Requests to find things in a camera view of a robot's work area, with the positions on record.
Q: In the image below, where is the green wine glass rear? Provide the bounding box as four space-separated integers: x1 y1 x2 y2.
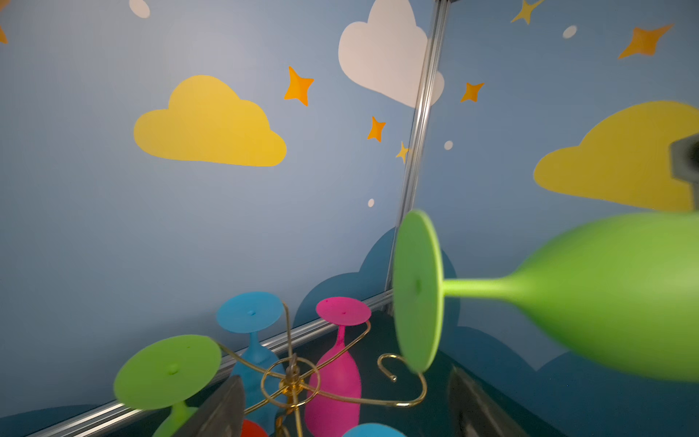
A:
113 335 221 436

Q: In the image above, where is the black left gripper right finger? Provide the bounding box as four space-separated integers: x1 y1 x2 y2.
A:
447 367 528 437

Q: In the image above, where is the light green wine glass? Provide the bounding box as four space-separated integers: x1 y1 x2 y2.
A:
393 210 698 382

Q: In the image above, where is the red wine glass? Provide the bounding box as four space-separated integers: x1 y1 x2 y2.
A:
240 420 268 437

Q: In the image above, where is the blue wine glass front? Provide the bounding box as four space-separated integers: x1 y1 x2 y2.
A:
342 424 406 437

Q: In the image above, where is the magenta wine glass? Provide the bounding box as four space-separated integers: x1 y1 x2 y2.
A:
305 297 371 437

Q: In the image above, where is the aluminium frame rail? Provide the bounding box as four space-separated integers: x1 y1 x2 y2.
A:
33 1 451 436

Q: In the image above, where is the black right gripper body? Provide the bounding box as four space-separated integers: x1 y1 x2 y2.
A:
670 134 699 210

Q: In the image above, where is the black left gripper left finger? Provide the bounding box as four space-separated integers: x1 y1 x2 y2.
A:
173 375 246 437

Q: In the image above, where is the blue wine glass rear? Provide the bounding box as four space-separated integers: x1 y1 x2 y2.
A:
217 291 284 408

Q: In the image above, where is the gold wire glass rack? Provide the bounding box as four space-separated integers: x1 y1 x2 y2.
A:
220 319 428 436

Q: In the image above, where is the blue wine glass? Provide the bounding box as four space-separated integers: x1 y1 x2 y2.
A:
217 291 284 408
342 424 406 437

